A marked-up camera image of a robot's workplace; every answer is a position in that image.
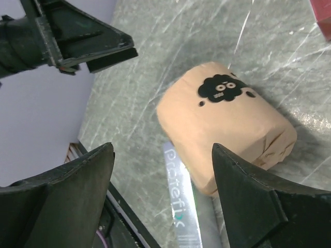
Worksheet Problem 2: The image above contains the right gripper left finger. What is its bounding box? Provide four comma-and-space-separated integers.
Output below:
1, 143, 115, 247

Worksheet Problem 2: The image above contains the silver toothpaste box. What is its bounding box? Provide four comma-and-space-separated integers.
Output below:
163, 142, 202, 247

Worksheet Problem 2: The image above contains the brown paper roll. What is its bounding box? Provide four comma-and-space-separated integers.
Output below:
157, 62, 297, 195

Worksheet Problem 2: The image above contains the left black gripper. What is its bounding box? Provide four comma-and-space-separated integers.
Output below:
1, 1, 138, 78

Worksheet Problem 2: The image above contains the red toothpaste box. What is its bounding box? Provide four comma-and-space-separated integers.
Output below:
310, 0, 331, 41

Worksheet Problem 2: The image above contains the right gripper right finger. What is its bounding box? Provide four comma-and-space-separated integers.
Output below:
212, 144, 330, 247

